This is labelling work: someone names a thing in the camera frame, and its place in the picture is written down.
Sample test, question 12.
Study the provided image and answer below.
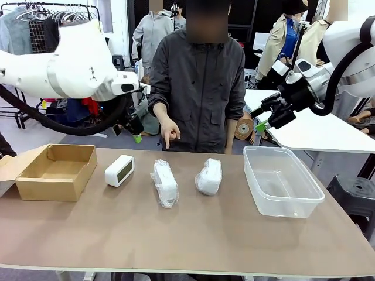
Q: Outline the short bubble-wrapped clock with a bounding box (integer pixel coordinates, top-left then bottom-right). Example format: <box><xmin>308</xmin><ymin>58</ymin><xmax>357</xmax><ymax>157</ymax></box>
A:
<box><xmin>194</xmin><ymin>157</ymin><xmax>223</xmax><ymax>196</ymax></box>

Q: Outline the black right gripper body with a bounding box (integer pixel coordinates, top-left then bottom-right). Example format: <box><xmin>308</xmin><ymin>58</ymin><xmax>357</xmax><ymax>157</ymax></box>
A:
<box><xmin>277</xmin><ymin>79</ymin><xmax>319</xmax><ymax>113</ymax></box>

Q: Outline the pile of colourful clothes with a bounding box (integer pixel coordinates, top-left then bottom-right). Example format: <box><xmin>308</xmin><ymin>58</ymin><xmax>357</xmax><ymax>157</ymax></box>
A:
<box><xmin>43</xmin><ymin>98</ymin><xmax>103</xmax><ymax>126</ymax></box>

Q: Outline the long bubble-wrapped clock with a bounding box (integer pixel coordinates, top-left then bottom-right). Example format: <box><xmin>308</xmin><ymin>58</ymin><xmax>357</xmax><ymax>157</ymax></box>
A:
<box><xmin>150</xmin><ymin>158</ymin><xmax>179</xmax><ymax>209</ymax></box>

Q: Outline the person in dark grey jacket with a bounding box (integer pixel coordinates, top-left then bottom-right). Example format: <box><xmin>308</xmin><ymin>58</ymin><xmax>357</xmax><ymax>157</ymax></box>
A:
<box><xmin>148</xmin><ymin>28</ymin><xmax>246</xmax><ymax>155</ymax></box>

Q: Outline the mannequin with beige coat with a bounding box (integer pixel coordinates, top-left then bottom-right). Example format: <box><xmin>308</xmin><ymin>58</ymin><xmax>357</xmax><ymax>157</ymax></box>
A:
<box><xmin>256</xmin><ymin>0</ymin><xmax>308</xmax><ymax>81</ymax></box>

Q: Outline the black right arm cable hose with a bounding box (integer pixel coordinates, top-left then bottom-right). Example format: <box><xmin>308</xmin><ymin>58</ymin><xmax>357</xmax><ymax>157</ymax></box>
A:
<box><xmin>309</xmin><ymin>16</ymin><xmax>375</xmax><ymax>116</ymax></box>

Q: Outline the bystander in grey hoodie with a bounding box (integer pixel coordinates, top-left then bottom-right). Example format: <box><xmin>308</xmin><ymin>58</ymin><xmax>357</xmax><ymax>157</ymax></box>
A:
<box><xmin>131</xmin><ymin>0</ymin><xmax>174</xmax><ymax>62</ymax></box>

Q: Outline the person's right hand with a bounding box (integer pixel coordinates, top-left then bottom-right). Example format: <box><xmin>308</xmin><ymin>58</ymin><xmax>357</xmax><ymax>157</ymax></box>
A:
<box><xmin>152</xmin><ymin>102</ymin><xmax>182</xmax><ymax>150</ymax></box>

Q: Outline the dark sleeved bystander arm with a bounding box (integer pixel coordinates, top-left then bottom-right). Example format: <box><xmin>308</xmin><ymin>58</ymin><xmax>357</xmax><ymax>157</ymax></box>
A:
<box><xmin>0</xmin><ymin>131</ymin><xmax>18</xmax><ymax>159</ymax></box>

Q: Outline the white unwrapped digital clock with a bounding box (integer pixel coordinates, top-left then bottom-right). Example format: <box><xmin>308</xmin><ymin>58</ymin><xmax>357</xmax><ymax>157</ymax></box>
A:
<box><xmin>104</xmin><ymin>154</ymin><xmax>135</xmax><ymax>187</ymax></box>

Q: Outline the small black background stool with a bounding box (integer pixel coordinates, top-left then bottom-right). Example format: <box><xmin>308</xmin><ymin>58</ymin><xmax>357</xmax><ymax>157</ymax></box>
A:
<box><xmin>112</xmin><ymin>54</ymin><xmax>125</xmax><ymax>71</ymax></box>

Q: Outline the bystander in grey shirt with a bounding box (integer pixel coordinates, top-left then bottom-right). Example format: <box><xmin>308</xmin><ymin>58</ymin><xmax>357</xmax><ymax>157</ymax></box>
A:
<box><xmin>172</xmin><ymin>2</ymin><xmax>188</xmax><ymax>30</ymax></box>

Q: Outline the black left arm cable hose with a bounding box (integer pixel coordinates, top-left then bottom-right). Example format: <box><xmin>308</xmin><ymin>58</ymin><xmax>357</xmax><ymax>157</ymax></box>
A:
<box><xmin>0</xmin><ymin>84</ymin><xmax>129</xmax><ymax>136</ymax></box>

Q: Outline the red hanging dress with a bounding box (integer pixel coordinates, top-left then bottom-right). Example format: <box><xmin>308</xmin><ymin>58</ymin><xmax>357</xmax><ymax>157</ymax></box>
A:
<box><xmin>81</xmin><ymin>98</ymin><xmax>100</xmax><ymax>116</ymax></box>

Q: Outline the black plastic stool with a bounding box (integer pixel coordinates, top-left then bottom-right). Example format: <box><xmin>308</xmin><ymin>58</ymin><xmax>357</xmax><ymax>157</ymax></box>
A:
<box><xmin>326</xmin><ymin>174</ymin><xmax>375</xmax><ymax>232</ymax></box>

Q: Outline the brown tape roll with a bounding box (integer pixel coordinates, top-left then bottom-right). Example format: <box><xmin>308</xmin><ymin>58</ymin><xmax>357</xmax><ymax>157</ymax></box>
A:
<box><xmin>234</xmin><ymin>111</ymin><xmax>258</xmax><ymax>144</ymax></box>

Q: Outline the brown cardboard box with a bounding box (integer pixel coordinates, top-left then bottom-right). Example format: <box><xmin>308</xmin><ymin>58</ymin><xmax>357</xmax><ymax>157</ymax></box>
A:
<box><xmin>0</xmin><ymin>143</ymin><xmax>98</xmax><ymax>203</ymax></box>

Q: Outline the person's left forearm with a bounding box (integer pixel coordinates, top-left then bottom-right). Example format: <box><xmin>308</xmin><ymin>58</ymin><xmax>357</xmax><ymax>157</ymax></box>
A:
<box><xmin>224</xmin><ymin>96</ymin><xmax>246</xmax><ymax>121</ymax></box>

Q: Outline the grey hanging garment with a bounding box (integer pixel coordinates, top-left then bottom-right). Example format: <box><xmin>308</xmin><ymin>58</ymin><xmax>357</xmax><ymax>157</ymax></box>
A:
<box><xmin>0</xmin><ymin>7</ymin><xmax>33</xmax><ymax>55</ymax></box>

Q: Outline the checked hanging garment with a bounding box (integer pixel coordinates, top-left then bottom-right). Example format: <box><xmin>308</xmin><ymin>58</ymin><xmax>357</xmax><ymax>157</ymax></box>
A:
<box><xmin>29</xmin><ymin>19</ymin><xmax>47</xmax><ymax>53</ymax></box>

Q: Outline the white side table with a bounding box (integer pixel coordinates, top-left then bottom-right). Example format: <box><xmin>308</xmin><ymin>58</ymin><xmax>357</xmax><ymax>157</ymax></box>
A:
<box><xmin>243</xmin><ymin>89</ymin><xmax>375</xmax><ymax>153</ymax></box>

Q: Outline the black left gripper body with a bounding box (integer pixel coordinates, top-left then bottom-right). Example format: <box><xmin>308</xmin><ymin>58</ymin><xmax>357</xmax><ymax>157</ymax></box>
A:
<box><xmin>124</xmin><ymin>112</ymin><xmax>144</xmax><ymax>132</ymax></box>

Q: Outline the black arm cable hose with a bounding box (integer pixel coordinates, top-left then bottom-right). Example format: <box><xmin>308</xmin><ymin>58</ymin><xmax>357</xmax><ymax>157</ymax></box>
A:
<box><xmin>309</xmin><ymin>16</ymin><xmax>375</xmax><ymax>116</ymax></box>
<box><xmin>0</xmin><ymin>84</ymin><xmax>129</xmax><ymax>136</ymax></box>

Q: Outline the black clothes rack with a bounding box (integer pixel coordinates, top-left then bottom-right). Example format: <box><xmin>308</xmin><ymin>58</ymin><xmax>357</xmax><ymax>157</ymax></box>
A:
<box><xmin>0</xmin><ymin>2</ymin><xmax>102</xmax><ymax>129</ymax></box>

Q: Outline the person's right forearm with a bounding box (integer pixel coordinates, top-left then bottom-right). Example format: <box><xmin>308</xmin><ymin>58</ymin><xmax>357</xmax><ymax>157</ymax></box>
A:
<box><xmin>147</xmin><ymin>87</ymin><xmax>172</xmax><ymax>114</ymax></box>

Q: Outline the clear plastic container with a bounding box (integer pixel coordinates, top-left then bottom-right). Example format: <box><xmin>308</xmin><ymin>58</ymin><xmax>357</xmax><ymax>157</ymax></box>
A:
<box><xmin>242</xmin><ymin>145</ymin><xmax>326</xmax><ymax>219</ymax></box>

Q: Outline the person's left hand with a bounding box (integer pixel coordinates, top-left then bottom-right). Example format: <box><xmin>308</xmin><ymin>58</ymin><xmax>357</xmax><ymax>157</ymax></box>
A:
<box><xmin>224</xmin><ymin>118</ymin><xmax>236</xmax><ymax>155</ymax></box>

